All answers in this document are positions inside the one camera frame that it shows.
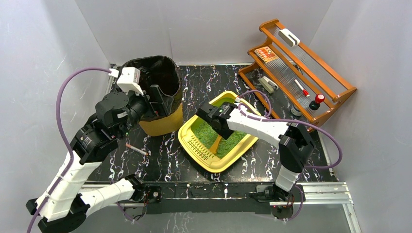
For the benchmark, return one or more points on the orange card packet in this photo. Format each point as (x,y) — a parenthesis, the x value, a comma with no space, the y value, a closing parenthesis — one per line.
(266,54)

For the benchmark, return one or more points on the white marker pen on table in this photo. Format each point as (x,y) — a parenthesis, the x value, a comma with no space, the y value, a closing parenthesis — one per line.
(137,149)

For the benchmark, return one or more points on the grey white stapler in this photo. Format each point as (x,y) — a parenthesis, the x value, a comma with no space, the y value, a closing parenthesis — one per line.
(269,85)

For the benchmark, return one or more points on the small blue white jar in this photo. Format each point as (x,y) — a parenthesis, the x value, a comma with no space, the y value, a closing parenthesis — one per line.
(295,111)

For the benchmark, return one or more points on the orange litter scoop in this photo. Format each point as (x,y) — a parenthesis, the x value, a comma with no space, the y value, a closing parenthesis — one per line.
(214,146)

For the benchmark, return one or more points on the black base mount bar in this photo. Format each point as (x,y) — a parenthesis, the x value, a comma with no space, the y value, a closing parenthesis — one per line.
(261,198)

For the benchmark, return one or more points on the wooden shelf rack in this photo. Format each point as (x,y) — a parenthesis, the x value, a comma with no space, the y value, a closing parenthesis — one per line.
(300,63)

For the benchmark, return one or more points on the yellow trash bin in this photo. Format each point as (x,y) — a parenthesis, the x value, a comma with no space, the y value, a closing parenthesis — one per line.
(164,125)

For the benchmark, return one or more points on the red capped marker on shelf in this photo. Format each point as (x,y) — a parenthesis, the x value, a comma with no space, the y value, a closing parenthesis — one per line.
(304,91)

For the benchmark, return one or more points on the black trash bag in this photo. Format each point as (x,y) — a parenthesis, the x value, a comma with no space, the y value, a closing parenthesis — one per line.
(160,70)

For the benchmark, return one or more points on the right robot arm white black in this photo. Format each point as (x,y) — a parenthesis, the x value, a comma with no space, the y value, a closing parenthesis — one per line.
(293,141)

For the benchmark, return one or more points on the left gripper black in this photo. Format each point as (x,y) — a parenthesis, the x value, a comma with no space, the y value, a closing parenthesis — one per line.
(156,103)

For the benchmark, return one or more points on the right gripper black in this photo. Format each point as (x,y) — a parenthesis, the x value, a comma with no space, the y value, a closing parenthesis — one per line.
(212,116)

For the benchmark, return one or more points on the red black stamp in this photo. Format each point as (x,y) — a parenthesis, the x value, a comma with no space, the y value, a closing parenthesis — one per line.
(316,103)

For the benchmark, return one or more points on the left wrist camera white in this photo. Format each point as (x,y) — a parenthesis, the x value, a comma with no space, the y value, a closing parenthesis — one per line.
(128,79)

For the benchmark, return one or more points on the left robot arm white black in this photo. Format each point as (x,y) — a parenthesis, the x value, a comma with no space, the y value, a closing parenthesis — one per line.
(63,207)

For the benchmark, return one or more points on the yellow litter box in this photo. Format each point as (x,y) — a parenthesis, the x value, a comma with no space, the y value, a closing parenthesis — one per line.
(202,156)

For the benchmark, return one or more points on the green cat litter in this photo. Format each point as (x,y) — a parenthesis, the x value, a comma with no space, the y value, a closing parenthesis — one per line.
(207,136)

